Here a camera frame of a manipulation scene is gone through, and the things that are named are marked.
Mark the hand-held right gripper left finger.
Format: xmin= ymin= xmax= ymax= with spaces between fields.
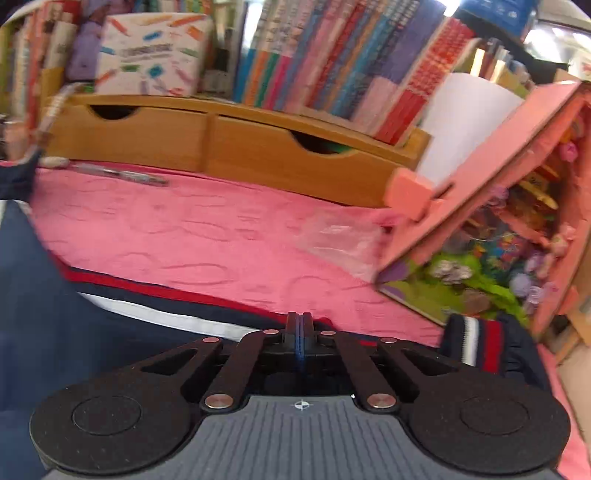
xmin=139 ymin=313 xmax=302 ymax=412

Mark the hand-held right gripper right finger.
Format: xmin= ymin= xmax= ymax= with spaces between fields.
xmin=300 ymin=313 xmax=446 ymax=414

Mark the navy and white jacket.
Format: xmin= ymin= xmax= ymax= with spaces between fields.
xmin=0 ymin=150 xmax=550 ymax=480

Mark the clear plastic bag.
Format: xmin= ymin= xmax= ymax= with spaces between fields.
xmin=293 ymin=210 xmax=389 ymax=282

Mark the pink printed blanket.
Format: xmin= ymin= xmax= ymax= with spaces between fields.
xmin=0 ymin=159 xmax=591 ymax=480

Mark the wooden drawer organiser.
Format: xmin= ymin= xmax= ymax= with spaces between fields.
xmin=44 ymin=92 xmax=432 ymax=208

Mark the pink cardboard dollhouse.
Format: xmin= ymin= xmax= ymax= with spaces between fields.
xmin=374 ymin=80 xmax=591 ymax=342

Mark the clear pen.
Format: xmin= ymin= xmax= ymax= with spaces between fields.
xmin=69 ymin=162 xmax=169 ymax=188

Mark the row of thin colourful books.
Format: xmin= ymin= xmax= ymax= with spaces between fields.
xmin=231 ymin=0 xmax=481 ymax=146

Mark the white box with crayon print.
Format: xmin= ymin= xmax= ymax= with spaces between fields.
xmin=95 ymin=14 xmax=215 ymax=97

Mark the blue box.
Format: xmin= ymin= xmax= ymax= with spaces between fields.
xmin=455 ymin=0 xmax=539 ymax=38

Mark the row of upright children's books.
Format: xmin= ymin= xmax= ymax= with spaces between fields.
xmin=0 ymin=9 xmax=81 ymax=121

